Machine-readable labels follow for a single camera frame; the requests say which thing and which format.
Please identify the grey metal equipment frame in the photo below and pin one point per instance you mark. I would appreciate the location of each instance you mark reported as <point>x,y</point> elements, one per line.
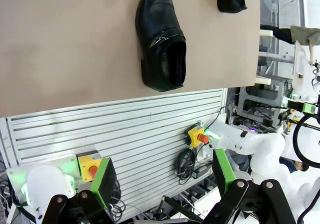
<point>262,99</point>

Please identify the slotted aluminium base plate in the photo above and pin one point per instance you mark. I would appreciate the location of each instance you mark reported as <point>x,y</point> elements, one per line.
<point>112,134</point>

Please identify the black power adapter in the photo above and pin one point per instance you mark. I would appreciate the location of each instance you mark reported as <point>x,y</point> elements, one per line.
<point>202,171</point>

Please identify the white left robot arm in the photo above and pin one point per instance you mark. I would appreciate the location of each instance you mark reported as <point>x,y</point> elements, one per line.
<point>47,186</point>

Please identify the seated person in blue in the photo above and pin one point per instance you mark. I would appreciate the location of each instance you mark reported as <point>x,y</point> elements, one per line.
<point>296,165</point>

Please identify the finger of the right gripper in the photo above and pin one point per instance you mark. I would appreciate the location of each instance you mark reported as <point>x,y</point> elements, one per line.
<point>308,108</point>

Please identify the yellow emergency stop button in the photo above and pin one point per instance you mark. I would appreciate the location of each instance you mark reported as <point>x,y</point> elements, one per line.
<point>196,135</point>
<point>88,162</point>

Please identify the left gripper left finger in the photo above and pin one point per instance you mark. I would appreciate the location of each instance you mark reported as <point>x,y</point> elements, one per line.
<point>103,184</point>

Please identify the person in olive jacket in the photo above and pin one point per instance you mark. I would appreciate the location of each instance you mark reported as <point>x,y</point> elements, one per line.
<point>295,34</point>

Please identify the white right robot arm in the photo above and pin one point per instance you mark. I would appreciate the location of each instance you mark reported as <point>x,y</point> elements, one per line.
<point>265,144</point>

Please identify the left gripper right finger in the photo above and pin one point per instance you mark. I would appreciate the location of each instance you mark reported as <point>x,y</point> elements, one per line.
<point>225,174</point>

